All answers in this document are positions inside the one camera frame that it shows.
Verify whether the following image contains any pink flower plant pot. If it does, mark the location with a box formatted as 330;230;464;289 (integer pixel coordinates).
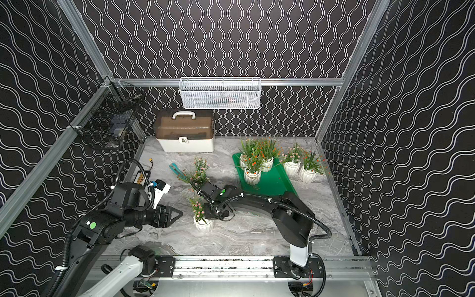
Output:
184;157;209;184
189;198;214;234
283;142;304;178

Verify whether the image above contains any orange flower plant back pot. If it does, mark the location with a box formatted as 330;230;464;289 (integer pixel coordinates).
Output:
240;154;263;186

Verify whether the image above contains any orange flower plant pot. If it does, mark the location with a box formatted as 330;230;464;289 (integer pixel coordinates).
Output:
259;138;282;172
240;154;263;186

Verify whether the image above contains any green plastic tray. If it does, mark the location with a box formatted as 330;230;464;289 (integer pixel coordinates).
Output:
232;153;298;196

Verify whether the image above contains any green grass plant white pot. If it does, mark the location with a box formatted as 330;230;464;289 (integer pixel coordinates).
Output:
239;139;259;167

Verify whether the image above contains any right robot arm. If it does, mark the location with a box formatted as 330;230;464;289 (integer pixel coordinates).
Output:
190;180;332;280

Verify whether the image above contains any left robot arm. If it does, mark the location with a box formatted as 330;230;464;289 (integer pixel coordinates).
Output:
42;178;183;297

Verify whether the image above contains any brown lidded storage case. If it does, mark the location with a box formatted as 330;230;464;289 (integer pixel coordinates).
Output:
153;109;215;153

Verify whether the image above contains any pink flower plant front pot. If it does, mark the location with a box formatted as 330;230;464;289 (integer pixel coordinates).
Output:
189;198;214;234

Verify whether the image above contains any black tray with brown items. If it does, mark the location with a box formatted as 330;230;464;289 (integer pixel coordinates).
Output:
135;172;145;186

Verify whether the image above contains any grass plant far right pot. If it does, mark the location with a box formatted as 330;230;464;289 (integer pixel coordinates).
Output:
299;150;327;183

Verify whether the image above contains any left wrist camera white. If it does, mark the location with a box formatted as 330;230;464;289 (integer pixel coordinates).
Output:
148;179;171;209

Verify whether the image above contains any teal handled tool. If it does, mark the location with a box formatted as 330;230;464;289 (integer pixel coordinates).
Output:
169;163;188;179

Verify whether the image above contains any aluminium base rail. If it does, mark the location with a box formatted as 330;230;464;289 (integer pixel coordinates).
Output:
85;254;383;297

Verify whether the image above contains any white wire mesh basket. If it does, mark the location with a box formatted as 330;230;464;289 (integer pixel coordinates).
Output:
179;77;262;110

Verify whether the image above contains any black wire wall basket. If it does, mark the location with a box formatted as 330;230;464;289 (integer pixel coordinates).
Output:
72;82;146;150

